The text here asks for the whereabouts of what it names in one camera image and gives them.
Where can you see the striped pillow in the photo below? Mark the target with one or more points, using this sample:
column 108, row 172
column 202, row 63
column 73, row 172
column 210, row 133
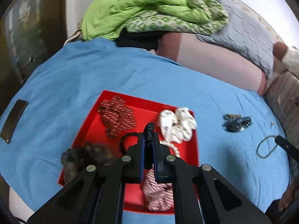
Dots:
column 285, row 98

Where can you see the grey silver organza scrunchie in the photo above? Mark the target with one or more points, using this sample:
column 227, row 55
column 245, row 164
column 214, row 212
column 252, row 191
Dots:
column 79, row 156

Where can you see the white polka dot scrunchie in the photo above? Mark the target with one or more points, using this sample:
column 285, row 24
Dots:
column 182, row 121

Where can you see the person's right hand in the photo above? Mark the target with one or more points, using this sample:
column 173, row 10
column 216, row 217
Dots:
column 287, row 198

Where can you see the grey quilted pillow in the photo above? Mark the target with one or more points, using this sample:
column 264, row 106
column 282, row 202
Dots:
column 245, row 32

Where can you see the red tray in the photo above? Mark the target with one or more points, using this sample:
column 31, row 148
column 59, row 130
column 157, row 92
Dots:
column 91, row 130

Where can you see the green floral quilt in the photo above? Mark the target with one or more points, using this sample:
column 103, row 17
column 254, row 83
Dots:
column 163, row 23

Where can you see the red polka dot scrunchie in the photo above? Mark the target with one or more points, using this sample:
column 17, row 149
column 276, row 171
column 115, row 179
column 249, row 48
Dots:
column 116, row 119

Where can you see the black phone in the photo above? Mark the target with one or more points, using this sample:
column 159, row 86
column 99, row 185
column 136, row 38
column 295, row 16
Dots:
column 14, row 121

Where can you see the black hair claw clip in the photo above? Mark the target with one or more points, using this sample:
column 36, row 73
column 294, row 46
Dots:
column 238, row 123

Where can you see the red plaid scrunchie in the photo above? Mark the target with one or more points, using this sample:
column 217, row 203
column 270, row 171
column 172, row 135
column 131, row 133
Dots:
column 156, row 193

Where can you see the pink bolster pillow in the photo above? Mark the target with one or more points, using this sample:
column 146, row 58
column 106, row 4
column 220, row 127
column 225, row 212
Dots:
column 210, row 60

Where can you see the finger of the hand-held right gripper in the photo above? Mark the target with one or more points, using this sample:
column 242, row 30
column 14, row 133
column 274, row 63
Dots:
column 286, row 144

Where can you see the white patterned cloth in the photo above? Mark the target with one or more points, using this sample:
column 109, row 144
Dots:
column 290, row 57

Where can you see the blue blanket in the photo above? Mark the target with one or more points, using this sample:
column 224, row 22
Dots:
column 70, row 74

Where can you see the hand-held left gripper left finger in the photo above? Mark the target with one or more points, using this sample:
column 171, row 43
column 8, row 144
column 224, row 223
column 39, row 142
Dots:
column 141, row 158

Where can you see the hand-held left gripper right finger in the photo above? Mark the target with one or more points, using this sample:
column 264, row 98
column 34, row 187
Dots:
column 157, row 163

